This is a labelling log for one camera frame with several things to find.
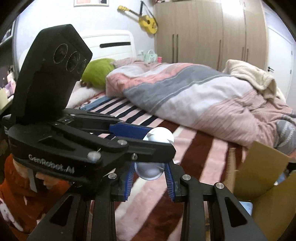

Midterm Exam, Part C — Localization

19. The striped plush bed blanket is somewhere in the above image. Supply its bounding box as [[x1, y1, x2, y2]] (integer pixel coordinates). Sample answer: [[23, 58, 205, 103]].
[[68, 88, 246, 240]]

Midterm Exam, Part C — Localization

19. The green fluffy pillow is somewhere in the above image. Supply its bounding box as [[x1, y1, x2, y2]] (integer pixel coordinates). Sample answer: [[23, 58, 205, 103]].
[[80, 58, 115, 89]]

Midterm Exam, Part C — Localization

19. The pink grey striped duvet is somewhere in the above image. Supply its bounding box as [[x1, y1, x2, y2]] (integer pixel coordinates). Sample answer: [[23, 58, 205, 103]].
[[106, 59, 295, 155]]

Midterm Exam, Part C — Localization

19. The mint green small bag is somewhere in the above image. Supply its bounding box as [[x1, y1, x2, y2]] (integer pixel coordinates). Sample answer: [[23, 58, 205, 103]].
[[137, 49, 158, 64]]

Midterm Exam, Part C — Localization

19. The white headboard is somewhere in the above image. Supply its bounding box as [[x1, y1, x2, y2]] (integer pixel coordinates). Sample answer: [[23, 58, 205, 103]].
[[82, 30, 136, 60]]

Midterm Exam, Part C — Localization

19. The brown cardboard box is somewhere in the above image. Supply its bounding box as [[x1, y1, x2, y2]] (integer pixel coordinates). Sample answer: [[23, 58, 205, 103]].
[[223, 142, 295, 240]]

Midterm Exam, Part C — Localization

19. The yellow ukulele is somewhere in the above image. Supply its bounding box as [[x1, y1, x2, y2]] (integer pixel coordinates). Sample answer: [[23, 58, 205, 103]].
[[117, 6, 158, 35]]

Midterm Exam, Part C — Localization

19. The wooden wardrobe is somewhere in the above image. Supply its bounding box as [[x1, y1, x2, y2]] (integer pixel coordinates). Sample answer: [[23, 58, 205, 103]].
[[154, 1, 268, 71]]

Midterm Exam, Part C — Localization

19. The cream fleece blanket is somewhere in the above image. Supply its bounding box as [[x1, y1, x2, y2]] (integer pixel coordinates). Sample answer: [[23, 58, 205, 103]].
[[222, 59, 286, 102]]

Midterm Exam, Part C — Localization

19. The white door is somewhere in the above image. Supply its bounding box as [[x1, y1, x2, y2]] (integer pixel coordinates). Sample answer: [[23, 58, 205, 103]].
[[267, 27, 294, 99]]

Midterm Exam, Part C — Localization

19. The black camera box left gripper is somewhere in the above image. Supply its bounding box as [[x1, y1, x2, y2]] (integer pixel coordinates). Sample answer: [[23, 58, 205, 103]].
[[11, 24, 92, 123]]

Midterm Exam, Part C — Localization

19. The framed wall picture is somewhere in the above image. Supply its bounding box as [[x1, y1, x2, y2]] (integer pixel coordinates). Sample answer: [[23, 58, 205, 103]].
[[74, 0, 109, 7]]

